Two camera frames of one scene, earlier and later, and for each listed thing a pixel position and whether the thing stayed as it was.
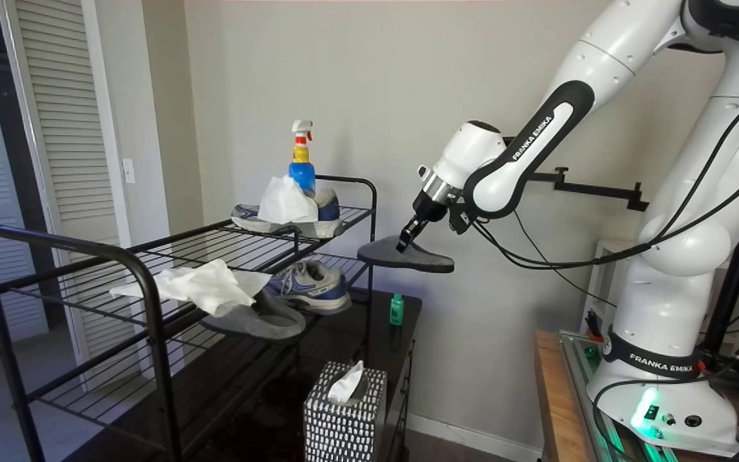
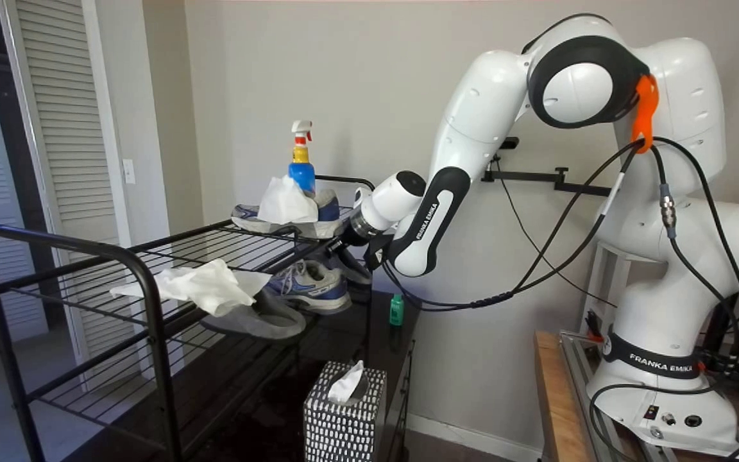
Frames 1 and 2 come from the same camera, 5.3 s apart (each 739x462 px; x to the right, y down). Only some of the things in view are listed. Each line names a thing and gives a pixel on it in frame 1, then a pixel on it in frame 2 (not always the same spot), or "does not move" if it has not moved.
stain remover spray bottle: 300,170 does not move
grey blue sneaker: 313,285 does not move
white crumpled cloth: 213,289 does not move
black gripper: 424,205 -> 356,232
